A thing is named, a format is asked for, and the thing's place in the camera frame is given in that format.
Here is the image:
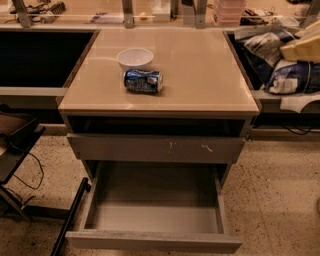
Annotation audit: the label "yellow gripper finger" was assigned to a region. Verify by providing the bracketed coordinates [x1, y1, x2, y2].
[280, 35, 320, 62]
[295, 20, 320, 38]

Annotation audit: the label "blue chip bag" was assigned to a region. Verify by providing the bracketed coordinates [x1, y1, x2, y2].
[234, 25, 320, 95]

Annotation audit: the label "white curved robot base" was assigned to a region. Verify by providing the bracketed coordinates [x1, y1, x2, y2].
[280, 93, 320, 113]

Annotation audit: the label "grey drawer cabinet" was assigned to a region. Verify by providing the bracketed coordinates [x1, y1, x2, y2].
[59, 28, 259, 181]

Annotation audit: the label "open grey lower drawer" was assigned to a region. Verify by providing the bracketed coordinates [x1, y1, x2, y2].
[66, 162, 242, 254]

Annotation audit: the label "closed grey upper drawer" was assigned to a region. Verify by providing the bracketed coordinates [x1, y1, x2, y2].
[67, 133, 245, 164]

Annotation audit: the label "pink stacked plastic bins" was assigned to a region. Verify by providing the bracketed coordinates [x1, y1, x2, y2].
[212, 0, 247, 26]

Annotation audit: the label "blue soda can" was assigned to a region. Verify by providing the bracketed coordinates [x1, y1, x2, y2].
[123, 69, 163, 94]

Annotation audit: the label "white bowl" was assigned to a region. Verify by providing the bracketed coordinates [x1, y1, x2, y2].
[117, 48, 154, 70]

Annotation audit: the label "black power strip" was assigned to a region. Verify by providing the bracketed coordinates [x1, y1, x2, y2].
[40, 1, 66, 24]

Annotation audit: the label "black cart on left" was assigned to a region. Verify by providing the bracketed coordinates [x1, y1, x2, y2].
[0, 104, 91, 256]

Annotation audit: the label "black cable on floor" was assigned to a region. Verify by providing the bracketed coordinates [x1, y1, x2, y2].
[9, 151, 45, 191]

